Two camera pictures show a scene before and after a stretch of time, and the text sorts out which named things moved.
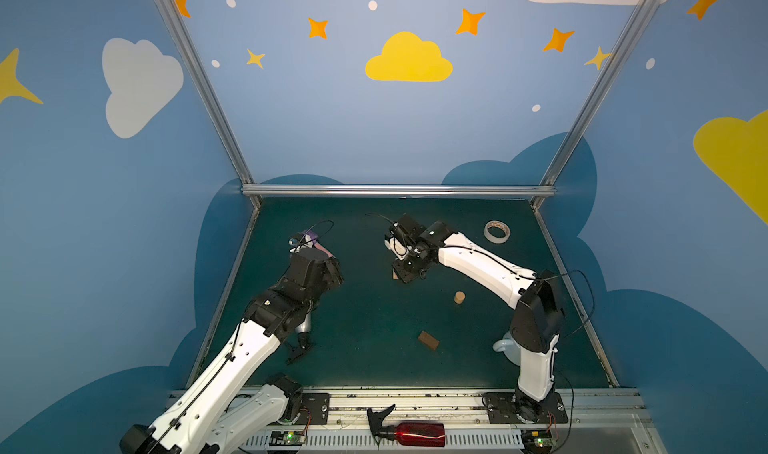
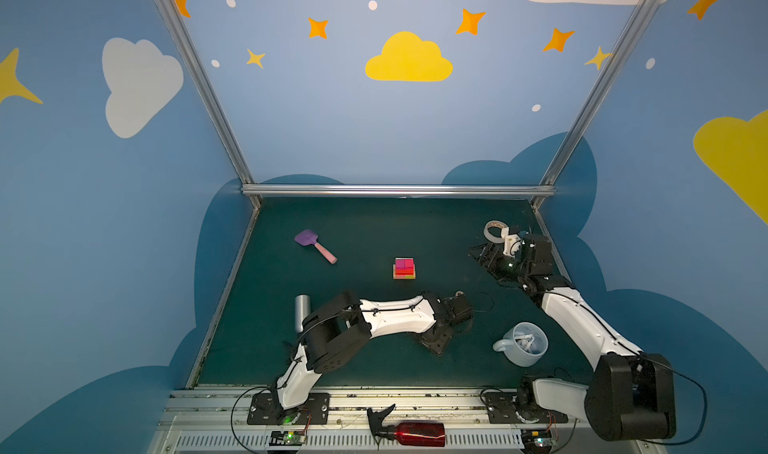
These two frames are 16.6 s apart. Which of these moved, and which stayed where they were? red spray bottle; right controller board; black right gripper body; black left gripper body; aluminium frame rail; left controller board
Moved: black right gripper body; black left gripper body
Stayed: red spray bottle; left controller board; right controller board; aluminium frame rail
